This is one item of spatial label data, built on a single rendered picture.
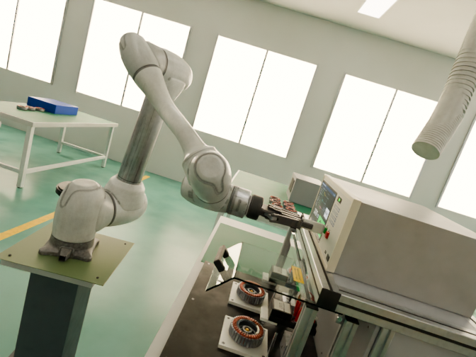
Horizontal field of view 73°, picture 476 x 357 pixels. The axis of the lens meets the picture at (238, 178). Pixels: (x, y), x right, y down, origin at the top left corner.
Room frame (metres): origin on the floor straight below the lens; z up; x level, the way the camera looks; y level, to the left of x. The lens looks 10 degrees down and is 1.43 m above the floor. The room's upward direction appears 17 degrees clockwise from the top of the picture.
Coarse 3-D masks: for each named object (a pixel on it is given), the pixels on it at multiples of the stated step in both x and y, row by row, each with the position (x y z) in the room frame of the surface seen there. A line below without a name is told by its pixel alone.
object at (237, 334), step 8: (232, 320) 0.93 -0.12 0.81; (240, 320) 0.94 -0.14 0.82; (248, 320) 0.95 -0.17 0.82; (232, 328) 0.89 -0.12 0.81; (240, 328) 0.93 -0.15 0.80; (248, 328) 0.93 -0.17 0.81; (256, 328) 0.93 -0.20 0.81; (232, 336) 0.88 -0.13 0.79; (240, 336) 0.87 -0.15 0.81; (248, 336) 0.87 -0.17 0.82; (256, 336) 0.88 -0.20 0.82; (240, 344) 0.86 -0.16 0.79; (248, 344) 0.86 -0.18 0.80; (256, 344) 0.87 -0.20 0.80
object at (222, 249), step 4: (220, 248) 0.87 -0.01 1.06; (224, 248) 0.87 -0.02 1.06; (220, 252) 0.83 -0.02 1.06; (224, 252) 0.88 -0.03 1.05; (228, 252) 0.89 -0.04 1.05; (216, 256) 0.81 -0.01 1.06; (220, 256) 0.81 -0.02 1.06; (224, 256) 0.88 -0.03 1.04; (216, 260) 0.79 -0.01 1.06; (220, 260) 0.79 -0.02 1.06; (216, 264) 0.78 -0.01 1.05; (220, 264) 0.78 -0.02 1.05; (220, 268) 0.78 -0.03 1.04; (224, 268) 0.79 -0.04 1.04
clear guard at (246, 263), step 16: (240, 256) 0.84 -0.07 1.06; (256, 256) 0.88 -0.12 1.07; (272, 256) 0.91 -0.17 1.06; (224, 272) 0.78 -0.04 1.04; (240, 272) 0.75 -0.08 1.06; (256, 272) 0.78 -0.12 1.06; (272, 272) 0.81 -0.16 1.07; (288, 272) 0.84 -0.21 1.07; (304, 272) 0.87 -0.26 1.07; (208, 288) 0.72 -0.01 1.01; (272, 288) 0.72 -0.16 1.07; (288, 288) 0.74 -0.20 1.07; (304, 288) 0.77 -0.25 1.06
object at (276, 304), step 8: (272, 304) 0.91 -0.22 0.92; (280, 304) 0.92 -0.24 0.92; (288, 304) 0.94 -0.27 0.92; (264, 312) 0.92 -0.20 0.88; (272, 312) 0.88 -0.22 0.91; (280, 312) 0.88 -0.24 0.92; (288, 312) 0.89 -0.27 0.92; (264, 320) 0.89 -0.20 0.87; (272, 320) 0.88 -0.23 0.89; (280, 320) 0.88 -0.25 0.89; (288, 320) 0.88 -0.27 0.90
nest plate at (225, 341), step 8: (224, 320) 0.97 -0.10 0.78; (224, 328) 0.93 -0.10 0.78; (224, 336) 0.89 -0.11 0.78; (264, 336) 0.95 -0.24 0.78; (224, 344) 0.85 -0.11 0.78; (232, 344) 0.86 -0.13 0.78; (264, 344) 0.91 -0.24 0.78; (232, 352) 0.84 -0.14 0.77; (240, 352) 0.84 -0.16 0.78; (248, 352) 0.85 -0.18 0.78; (256, 352) 0.86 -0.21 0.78; (264, 352) 0.87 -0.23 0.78
